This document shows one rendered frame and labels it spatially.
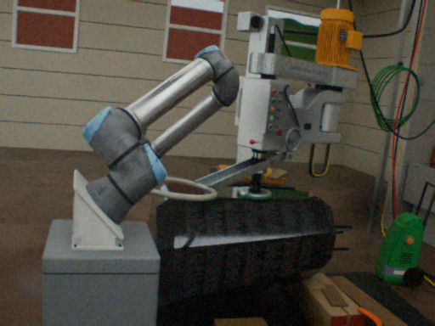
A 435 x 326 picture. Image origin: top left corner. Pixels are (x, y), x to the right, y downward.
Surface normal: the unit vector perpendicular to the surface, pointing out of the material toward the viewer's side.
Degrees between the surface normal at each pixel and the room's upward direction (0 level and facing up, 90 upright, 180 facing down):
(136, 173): 80
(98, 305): 90
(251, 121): 90
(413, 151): 90
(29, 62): 90
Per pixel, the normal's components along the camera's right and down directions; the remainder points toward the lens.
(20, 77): 0.28, 0.20
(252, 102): -0.74, 0.04
